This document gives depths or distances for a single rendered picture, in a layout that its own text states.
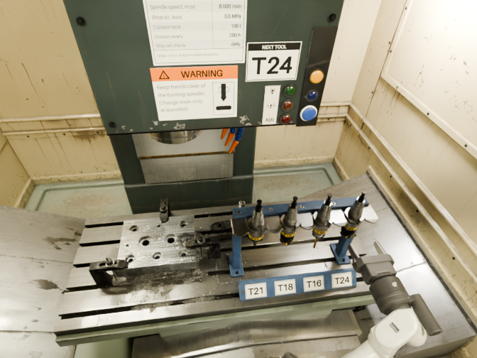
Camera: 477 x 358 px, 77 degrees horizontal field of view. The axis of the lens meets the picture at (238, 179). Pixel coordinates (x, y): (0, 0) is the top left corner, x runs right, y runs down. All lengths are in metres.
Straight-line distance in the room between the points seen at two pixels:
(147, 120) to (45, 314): 1.14
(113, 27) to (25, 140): 1.61
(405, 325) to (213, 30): 0.78
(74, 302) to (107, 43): 0.97
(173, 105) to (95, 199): 1.55
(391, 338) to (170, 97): 0.76
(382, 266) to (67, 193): 1.85
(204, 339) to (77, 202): 1.23
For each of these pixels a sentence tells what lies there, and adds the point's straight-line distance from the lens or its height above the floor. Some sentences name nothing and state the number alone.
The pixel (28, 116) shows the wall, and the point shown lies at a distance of 2.00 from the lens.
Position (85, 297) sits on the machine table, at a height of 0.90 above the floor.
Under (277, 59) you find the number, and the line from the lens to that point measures 0.59.
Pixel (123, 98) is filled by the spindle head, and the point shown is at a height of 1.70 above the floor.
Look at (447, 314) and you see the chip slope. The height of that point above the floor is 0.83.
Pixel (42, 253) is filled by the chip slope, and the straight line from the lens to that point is 1.74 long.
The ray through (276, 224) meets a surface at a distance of 0.98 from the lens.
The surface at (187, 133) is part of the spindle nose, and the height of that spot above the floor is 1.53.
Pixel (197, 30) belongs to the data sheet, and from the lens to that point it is 0.55.
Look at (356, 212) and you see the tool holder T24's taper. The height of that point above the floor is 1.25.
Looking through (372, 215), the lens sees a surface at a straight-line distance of 1.10.
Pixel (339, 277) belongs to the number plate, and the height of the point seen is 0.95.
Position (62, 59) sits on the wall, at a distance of 1.77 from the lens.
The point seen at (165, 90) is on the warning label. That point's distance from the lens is 0.59.
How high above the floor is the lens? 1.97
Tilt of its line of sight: 42 degrees down
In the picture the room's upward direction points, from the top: 2 degrees clockwise
